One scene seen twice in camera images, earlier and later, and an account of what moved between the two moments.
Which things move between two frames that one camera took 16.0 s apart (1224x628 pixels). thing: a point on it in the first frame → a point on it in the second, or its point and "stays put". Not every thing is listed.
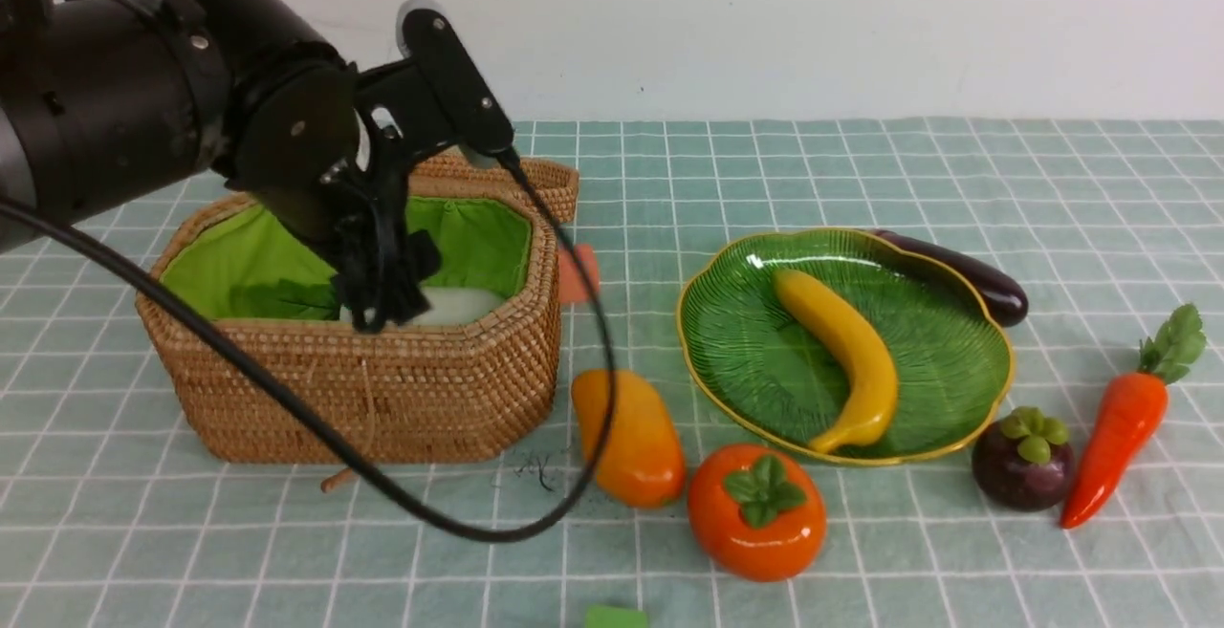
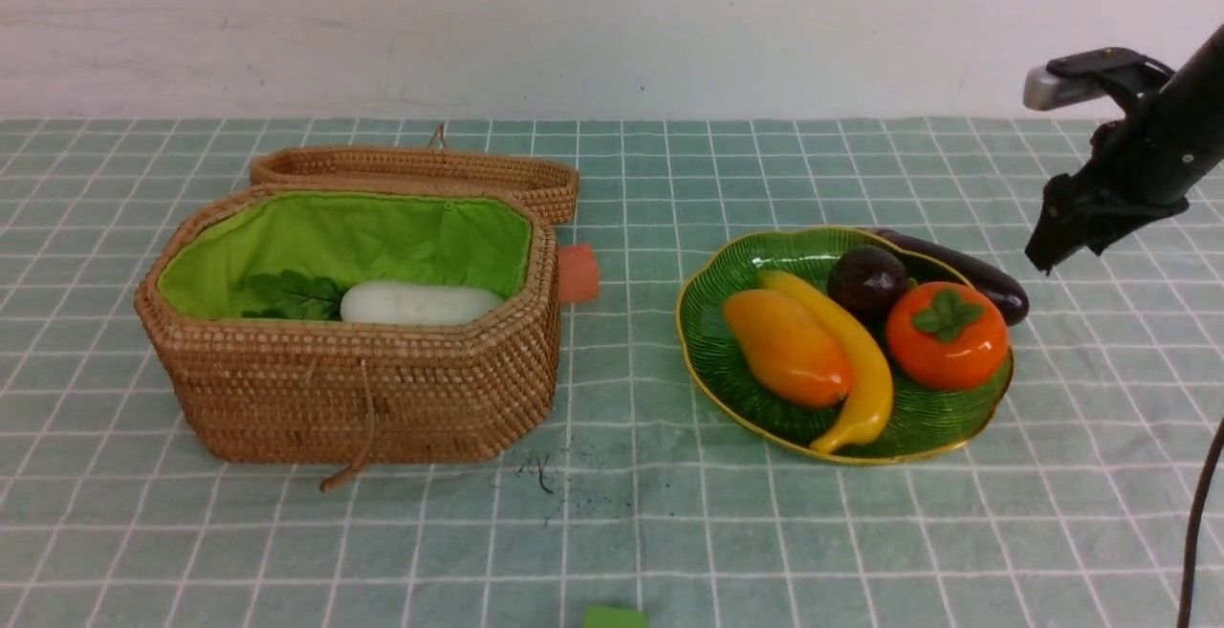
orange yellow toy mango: [642, 461] → [794, 354]
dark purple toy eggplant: [1006, 304] stays put
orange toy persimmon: [756, 512] → [947, 337]
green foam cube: [610, 617] stays put
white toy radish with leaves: [288, 296] stays put
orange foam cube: [572, 286] stays put
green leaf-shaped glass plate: [789, 375] stays put
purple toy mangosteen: [1024, 462] → [870, 277]
